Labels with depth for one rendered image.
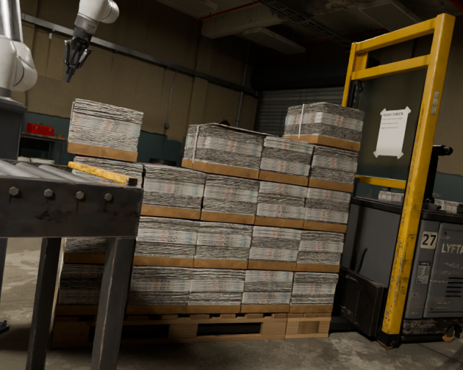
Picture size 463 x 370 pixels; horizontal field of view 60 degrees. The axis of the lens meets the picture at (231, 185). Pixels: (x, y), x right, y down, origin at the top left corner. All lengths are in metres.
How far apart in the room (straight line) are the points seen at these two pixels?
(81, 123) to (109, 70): 7.25
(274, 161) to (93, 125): 0.88
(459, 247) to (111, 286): 2.20
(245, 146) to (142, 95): 7.44
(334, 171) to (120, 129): 1.14
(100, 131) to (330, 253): 1.37
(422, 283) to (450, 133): 5.91
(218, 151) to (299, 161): 0.46
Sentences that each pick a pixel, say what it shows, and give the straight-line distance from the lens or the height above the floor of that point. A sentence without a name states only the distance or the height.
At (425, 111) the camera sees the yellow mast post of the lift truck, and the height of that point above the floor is 1.32.
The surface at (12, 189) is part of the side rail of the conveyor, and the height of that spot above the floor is 0.78.
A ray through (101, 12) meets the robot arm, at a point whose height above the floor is 1.45.
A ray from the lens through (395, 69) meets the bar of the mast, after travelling 2.68.
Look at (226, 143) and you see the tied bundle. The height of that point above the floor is 0.99.
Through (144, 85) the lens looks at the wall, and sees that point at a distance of 9.35.
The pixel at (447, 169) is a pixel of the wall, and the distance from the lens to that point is 8.22.
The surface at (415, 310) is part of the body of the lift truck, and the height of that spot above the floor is 0.21.
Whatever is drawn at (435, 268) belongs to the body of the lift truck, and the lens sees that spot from 2.68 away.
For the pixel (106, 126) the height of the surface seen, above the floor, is 0.97.
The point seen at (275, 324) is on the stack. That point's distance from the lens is 2.26.
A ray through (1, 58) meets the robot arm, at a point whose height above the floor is 1.17.
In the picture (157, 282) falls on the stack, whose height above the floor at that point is 0.30.
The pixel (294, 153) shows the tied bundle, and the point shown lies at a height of 0.99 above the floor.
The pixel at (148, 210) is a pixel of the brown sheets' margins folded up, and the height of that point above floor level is 0.63.
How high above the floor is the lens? 0.89
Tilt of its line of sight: 3 degrees down
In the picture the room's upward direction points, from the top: 9 degrees clockwise
